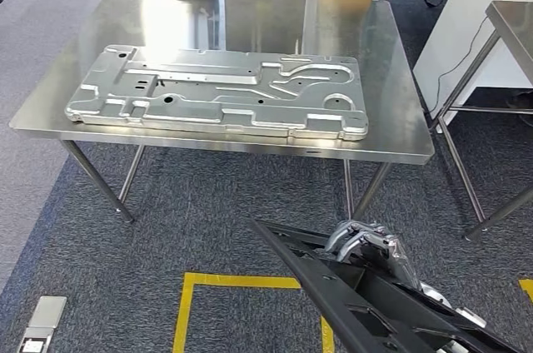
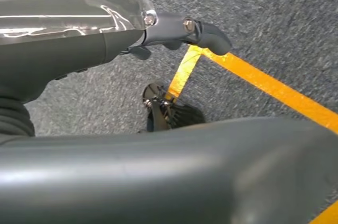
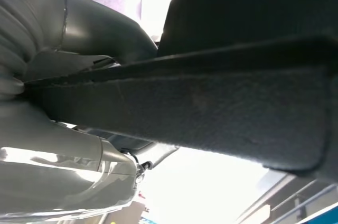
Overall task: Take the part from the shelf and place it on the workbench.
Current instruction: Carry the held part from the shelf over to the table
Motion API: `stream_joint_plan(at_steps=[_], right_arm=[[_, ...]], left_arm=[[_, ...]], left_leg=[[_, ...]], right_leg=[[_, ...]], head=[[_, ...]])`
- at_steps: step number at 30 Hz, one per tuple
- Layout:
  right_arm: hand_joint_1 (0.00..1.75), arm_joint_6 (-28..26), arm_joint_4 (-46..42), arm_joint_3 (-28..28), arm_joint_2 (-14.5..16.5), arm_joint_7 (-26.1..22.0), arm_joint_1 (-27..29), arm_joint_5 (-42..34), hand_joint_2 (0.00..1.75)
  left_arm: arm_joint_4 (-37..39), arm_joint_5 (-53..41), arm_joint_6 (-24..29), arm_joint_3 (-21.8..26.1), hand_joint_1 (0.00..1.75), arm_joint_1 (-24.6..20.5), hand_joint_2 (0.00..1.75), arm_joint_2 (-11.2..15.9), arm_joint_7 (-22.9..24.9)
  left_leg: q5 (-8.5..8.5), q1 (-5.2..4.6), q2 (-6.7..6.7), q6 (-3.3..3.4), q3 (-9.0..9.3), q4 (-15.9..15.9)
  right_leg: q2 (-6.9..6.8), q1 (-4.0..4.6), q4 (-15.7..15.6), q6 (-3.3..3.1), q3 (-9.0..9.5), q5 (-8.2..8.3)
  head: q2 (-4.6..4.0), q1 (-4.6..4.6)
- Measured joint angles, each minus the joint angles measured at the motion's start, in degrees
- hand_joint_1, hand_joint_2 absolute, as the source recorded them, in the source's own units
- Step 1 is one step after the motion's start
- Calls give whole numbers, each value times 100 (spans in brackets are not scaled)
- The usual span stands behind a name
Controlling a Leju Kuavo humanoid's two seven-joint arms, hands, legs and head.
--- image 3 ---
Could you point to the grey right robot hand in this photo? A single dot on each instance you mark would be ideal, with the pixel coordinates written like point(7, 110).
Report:
point(66, 180)

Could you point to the grey frame bars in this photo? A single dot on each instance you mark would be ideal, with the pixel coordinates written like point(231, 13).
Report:
point(290, 198)

